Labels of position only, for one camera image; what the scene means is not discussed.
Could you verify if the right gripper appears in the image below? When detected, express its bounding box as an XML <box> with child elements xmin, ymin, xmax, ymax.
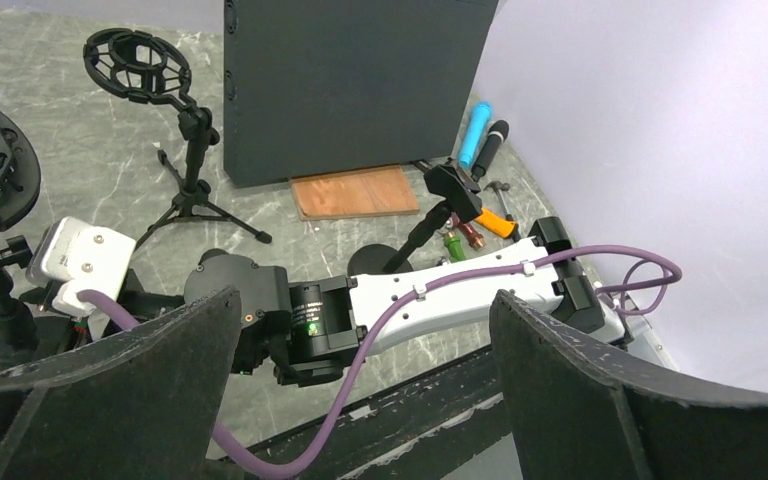
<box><xmin>19</xmin><ymin>268</ymin><xmax>184</xmax><ymax>348</ymax></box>

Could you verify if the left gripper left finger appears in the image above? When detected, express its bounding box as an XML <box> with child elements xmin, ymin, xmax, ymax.
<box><xmin>0</xmin><ymin>287</ymin><xmax>242</xmax><ymax>479</ymax></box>

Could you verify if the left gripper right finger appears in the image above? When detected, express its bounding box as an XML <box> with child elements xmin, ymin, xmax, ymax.
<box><xmin>489</xmin><ymin>291</ymin><xmax>768</xmax><ymax>479</ymax></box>

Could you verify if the black round base mic stand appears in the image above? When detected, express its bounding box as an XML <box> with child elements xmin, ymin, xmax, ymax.
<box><xmin>347</xmin><ymin>160</ymin><xmax>483</xmax><ymax>276</ymax></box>

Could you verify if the black tripod shock mount stand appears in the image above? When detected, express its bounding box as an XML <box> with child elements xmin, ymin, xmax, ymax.
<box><xmin>82</xmin><ymin>27</ymin><xmax>274</xmax><ymax>252</ymax></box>

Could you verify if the black condenser microphone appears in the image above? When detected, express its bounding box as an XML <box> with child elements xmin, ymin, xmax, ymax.
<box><xmin>470</xmin><ymin>120</ymin><xmax>510</xmax><ymax>182</ymax></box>

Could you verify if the blue handheld microphone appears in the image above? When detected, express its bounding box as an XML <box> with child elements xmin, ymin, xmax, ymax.
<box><xmin>456</xmin><ymin>102</ymin><xmax>493</xmax><ymax>169</ymax></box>

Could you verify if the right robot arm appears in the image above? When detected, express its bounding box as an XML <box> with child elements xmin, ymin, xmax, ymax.
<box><xmin>25</xmin><ymin>216</ymin><xmax>628</xmax><ymax>387</ymax></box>

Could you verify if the maroon spray nozzle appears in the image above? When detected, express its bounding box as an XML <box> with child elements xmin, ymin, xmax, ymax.
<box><xmin>451</xmin><ymin>214</ymin><xmax>486</xmax><ymax>251</ymax></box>

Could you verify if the green spray nozzle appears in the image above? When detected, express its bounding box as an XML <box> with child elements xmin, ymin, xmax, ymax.
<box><xmin>442</xmin><ymin>231</ymin><xmax>467</xmax><ymax>263</ymax></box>

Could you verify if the orange utility knife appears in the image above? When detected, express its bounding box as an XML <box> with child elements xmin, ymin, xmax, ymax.
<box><xmin>474</xmin><ymin>207</ymin><xmax>517</xmax><ymax>239</ymax></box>

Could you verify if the brown wooden board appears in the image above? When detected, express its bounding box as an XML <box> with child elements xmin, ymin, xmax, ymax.
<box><xmin>289</xmin><ymin>165</ymin><xmax>420</xmax><ymax>220</ymax></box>

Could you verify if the dark grey upright panel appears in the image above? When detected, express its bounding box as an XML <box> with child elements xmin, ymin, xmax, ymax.
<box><xmin>223</xmin><ymin>0</ymin><xmax>498</xmax><ymax>187</ymax></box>

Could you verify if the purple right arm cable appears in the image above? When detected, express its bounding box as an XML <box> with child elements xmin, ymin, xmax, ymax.
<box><xmin>75</xmin><ymin>245</ymin><xmax>683</xmax><ymax>480</ymax></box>

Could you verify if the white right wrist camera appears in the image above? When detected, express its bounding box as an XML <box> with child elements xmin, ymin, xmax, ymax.
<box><xmin>25</xmin><ymin>217</ymin><xmax>136</xmax><ymax>318</ymax></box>

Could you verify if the black front rail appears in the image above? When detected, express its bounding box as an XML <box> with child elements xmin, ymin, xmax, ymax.
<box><xmin>224</xmin><ymin>344</ymin><xmax>518</xmax><ymax>480</ymax></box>

